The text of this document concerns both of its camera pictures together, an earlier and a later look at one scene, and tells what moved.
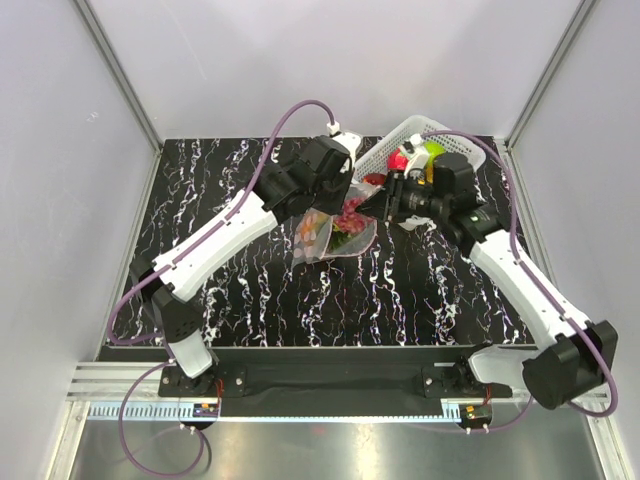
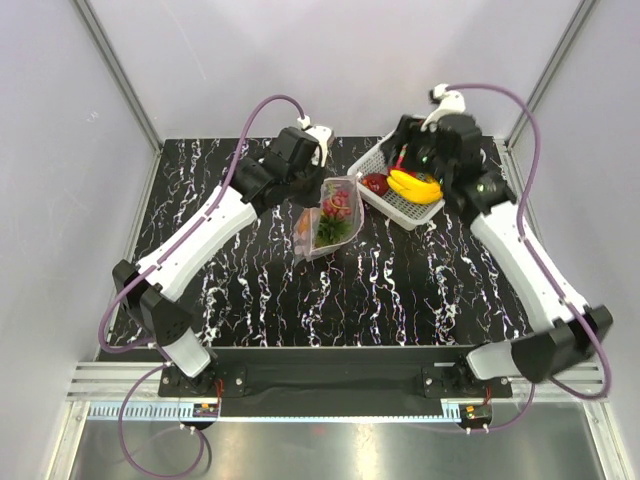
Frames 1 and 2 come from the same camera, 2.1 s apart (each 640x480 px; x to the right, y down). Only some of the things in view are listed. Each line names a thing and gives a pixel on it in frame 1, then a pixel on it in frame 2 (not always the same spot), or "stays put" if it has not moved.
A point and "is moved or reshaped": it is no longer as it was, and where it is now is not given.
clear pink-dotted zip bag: [320, 235] is moved or reshaped
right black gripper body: [409, 199] to [420, 148]
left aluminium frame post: [104, 42] stays put
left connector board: [209, 410] stays put
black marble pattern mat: [414, 287] stays put
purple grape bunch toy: [350, 222] is moved or reshaped
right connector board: [476, 413] stays put
